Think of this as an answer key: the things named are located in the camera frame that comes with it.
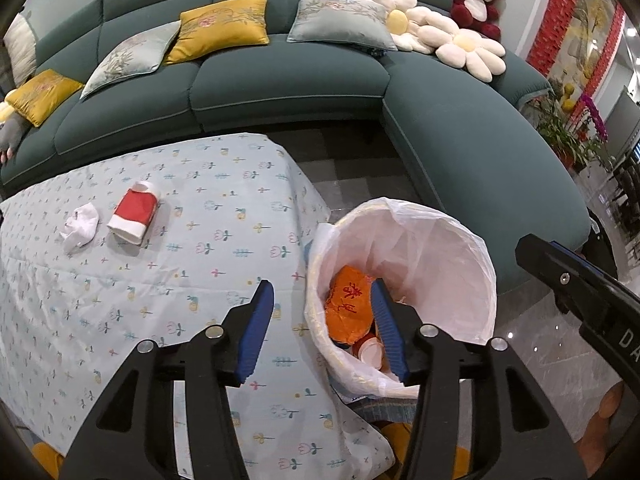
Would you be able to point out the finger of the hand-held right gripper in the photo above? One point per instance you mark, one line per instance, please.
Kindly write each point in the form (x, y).
(570, 253)
(565, 280)

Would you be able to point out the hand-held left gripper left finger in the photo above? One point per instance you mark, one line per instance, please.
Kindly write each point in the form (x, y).
(255, 330)

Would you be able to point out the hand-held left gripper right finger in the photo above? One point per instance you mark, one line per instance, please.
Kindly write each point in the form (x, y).
(387, 330)

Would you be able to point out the red and white paper cup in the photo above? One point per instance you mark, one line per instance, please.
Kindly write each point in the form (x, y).
(134, 212)
(370, 355)

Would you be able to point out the orange plastic bag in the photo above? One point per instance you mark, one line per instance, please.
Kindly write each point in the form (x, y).
(350, 305)

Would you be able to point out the trash bin with white liner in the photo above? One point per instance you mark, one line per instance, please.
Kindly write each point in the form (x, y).
(440, 260)

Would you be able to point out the person's right hand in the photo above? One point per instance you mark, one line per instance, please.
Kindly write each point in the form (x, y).
(600, 435)

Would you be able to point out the yellow floor cushion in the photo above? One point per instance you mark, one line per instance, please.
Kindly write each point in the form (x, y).
(395, 432)
(47, 460)

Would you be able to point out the green potted plant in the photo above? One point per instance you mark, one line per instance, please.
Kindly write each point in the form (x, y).
(560, 130)

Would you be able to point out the dark flat screen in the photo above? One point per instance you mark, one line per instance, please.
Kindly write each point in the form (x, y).
(625, 125)

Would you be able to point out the pink orchid flowers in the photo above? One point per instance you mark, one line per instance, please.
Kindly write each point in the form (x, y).
(595, 115)

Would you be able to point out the crumpled white tissue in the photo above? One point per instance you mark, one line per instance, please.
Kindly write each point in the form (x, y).
(80, 227)

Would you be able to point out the white daisy flower cushion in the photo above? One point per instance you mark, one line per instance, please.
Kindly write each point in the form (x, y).
(470, 50)
(400, 20)

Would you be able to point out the dark green curved sofa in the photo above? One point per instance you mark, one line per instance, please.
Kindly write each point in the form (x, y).
(280, 90)

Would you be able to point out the grey-blue embroidered cushion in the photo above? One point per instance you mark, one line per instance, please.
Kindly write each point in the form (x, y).
(130, 60)
(340, 22)

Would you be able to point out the large yellow embroidered cushion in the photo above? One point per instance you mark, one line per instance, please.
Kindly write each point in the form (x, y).
(220, 30)

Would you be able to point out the grey plush toy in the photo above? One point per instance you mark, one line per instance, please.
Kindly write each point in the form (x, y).
(10, 135)

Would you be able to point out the small yellow embroidered cushion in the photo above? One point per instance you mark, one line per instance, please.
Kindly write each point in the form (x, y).
(42, 95)

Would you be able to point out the white long plush toy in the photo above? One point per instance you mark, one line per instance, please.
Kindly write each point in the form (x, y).
(20, 45)

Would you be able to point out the red paper wall decoration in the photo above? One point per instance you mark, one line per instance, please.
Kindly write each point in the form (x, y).
(550, 25)

